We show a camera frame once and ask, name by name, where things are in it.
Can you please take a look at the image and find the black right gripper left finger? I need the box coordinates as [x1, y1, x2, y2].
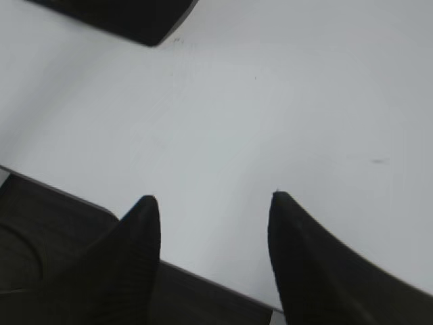
[1, 196, 160, 324]

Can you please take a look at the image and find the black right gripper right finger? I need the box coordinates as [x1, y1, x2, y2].
[267, 191, 432, 324]

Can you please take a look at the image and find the black canvas tote bag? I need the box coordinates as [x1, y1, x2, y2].
[33, 0, 197, 47]

